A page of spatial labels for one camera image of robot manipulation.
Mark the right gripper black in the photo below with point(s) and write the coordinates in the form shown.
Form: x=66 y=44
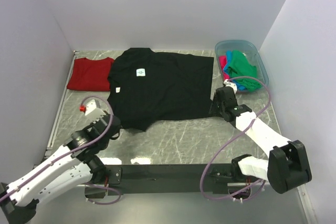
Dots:
x=213 y=109

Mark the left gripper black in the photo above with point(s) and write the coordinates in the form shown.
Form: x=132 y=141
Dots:
x=117 y=130

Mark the black t shirt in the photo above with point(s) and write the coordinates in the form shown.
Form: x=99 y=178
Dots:
x=148 y=86

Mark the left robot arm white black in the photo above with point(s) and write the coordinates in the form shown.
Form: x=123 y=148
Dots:
x=73 y=163

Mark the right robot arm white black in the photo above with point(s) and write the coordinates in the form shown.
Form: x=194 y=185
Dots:
x=287 y=165

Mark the blue t shirt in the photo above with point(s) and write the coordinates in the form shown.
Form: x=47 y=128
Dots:
x=239 y=86

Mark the green t shirt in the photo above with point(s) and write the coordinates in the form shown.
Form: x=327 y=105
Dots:
x=245 y=73

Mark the pink t shirt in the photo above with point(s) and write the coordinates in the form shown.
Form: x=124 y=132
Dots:
x=224 y=62

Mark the folded red t shirt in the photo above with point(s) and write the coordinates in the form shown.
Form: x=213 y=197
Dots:
x=90 y=75

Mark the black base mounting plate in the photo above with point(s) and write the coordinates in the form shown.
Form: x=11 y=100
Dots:
x=178 y=178

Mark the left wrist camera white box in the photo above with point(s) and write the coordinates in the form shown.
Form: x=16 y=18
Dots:
x=92 y=110

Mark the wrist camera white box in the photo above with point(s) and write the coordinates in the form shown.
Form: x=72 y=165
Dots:
x=92 y=110
x=230 y=84

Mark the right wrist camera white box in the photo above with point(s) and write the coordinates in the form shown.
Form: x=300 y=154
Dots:
x=230 y=84

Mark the aluminium rail left edge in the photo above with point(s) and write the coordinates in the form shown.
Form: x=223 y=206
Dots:
x=59 y=110

